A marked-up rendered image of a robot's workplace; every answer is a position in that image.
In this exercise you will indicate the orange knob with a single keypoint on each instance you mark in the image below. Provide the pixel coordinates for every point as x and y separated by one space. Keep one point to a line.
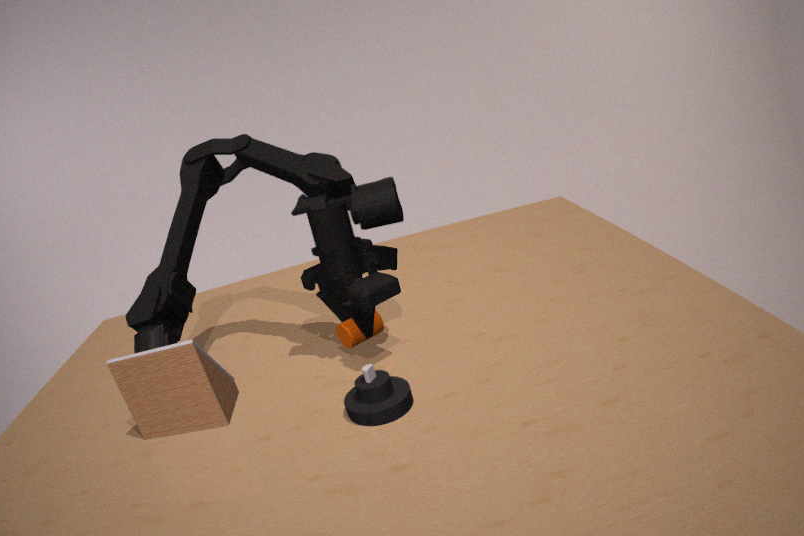
350 335

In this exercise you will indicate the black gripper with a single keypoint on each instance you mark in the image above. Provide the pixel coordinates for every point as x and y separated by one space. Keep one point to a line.
341 287

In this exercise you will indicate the black round pedestal with silver shaft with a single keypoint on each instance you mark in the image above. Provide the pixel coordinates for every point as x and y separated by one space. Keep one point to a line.
378 398

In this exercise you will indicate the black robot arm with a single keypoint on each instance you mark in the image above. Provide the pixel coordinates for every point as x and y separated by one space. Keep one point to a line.
163 306

